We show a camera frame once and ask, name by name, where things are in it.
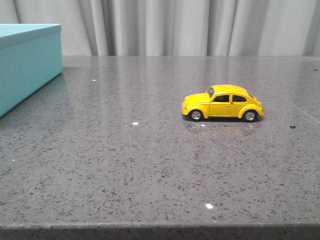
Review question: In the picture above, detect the yellow toy beetle car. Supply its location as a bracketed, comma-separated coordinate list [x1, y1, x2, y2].
[181, 84, 265, 123]

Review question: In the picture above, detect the grey pleated curtain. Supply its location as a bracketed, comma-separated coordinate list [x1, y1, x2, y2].
[0, 0, 320, 56]

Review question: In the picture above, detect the light blue storage box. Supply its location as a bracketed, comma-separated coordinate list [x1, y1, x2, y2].
[0, 23, 63, 115]

